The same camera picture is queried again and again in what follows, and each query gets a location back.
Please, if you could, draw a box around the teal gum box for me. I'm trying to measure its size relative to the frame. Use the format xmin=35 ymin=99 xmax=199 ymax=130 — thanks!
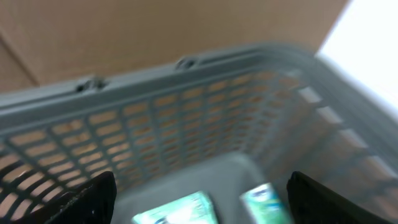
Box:
xmin=240 ymin=183 xmax=293 ymax=224

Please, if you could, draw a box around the mint green wipes pack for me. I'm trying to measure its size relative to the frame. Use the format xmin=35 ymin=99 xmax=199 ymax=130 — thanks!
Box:
xmin=131 ymin=191 xmax=218 ymax=224

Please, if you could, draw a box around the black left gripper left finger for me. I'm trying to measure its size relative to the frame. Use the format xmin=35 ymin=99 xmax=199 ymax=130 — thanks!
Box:
xmin=18 ymin=171 xmax=117 ymax=224

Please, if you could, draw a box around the grey plastic mesh basket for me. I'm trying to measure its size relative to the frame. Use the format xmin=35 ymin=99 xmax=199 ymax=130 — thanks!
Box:
xmin=1 ymin=44 xmax=397 ymax=223

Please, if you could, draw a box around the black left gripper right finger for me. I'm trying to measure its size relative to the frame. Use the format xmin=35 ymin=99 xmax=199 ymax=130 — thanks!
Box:
xmin=287 ymin=171 xmax=391 ymax=224

